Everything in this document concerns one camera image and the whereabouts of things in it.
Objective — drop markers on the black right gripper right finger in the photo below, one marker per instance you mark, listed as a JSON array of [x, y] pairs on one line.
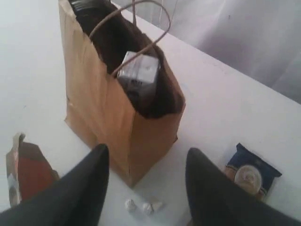
[[214, 200]]

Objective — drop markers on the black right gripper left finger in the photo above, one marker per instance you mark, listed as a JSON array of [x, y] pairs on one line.
[[76, 199]]

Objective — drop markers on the brown kraft stand-up pouch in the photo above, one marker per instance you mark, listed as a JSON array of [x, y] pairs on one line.
[[28, 171]]

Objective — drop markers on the brown paper shopping bag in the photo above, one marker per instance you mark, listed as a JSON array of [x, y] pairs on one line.
[[98, 110]]

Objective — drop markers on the small white blue carton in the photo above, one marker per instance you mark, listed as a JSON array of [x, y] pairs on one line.
[[139, 79]]

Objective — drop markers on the spaghetti packet with Italian flag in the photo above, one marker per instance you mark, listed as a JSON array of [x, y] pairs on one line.
[[250, 172]]

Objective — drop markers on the crumpled white paper ball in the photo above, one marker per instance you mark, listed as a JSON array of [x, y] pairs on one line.
[[130, 205]]

